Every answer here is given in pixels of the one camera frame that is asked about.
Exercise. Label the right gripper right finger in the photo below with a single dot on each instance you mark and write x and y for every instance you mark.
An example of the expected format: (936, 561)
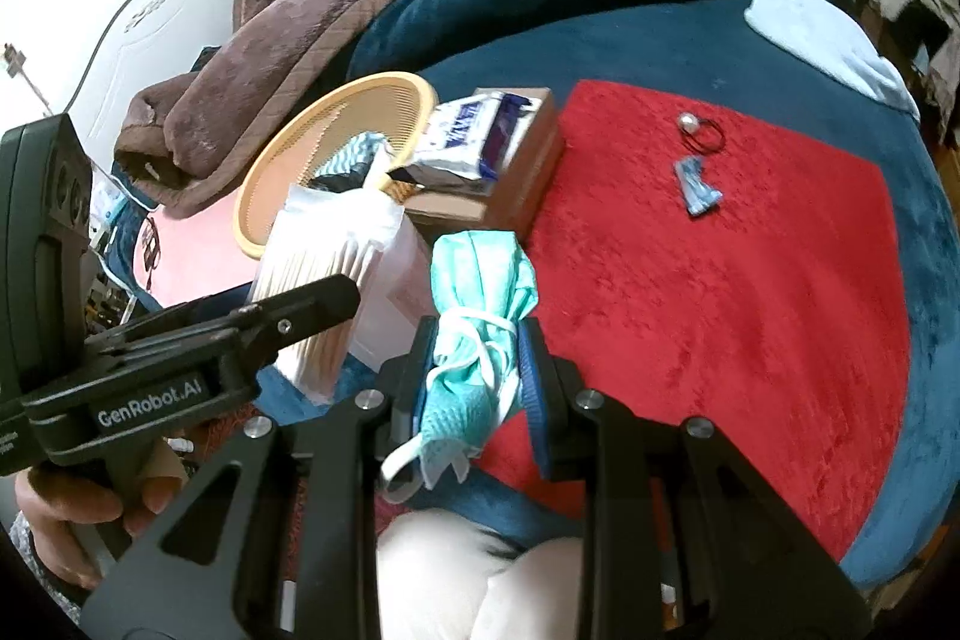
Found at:
(557, 405)

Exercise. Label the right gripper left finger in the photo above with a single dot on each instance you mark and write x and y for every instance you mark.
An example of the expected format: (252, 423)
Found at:
(403, 381)

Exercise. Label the teal face mask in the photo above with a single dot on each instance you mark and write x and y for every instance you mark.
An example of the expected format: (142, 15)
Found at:
(483, 284)

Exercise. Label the cotton swab packet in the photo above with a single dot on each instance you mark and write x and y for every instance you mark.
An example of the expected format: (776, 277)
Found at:
(319, 262)

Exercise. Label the blue white striped towel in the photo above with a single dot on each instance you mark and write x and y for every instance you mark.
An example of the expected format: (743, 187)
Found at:
(348, 168)

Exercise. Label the person's left hand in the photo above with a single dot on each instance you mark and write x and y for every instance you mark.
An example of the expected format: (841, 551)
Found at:
(52, 503)

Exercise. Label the pink sheet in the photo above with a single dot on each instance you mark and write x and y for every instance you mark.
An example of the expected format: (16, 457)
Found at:
(181, 260)

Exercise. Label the red fuzzy mat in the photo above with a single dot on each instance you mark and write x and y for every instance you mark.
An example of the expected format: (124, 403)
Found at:
(780, 315)

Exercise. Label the brown cardboard box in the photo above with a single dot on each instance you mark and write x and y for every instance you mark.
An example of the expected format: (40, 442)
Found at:
(515, 199)

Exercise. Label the blue white tissue pack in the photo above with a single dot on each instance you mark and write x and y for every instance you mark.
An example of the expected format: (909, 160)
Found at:
(468, 143)

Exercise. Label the orange plastic mesh basket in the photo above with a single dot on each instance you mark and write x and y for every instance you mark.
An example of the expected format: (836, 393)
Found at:
(396, 104)

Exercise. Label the brown quilted blanket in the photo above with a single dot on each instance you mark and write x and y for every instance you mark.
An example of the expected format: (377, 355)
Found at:
(187, 141)

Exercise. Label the light blue folded cloth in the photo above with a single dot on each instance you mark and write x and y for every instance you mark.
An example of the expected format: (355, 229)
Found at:
(823, 36)

